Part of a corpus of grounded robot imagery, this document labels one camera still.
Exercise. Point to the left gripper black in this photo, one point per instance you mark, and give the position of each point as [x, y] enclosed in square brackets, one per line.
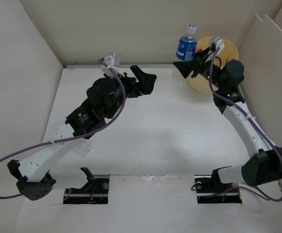
[144, 85]

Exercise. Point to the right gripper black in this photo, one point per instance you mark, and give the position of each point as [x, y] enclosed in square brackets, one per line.
[185, 67]

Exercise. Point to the blue label bottle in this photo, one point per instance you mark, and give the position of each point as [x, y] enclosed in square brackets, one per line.
[83, 149]
[187, 45]

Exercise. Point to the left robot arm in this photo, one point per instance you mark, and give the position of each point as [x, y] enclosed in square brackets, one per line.
[105, 101]

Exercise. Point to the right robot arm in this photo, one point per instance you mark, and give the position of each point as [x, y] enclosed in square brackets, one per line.
[265, 157]

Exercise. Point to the yellow plastic bin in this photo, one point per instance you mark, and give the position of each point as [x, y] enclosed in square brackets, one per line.
[200, 83]

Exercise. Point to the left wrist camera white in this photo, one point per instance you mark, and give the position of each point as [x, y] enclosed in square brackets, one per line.
[112, 60]

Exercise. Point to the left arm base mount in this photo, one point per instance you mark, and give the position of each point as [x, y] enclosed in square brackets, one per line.
[94, 191]

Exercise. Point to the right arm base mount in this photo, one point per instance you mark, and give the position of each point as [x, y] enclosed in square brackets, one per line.
[210, 192]

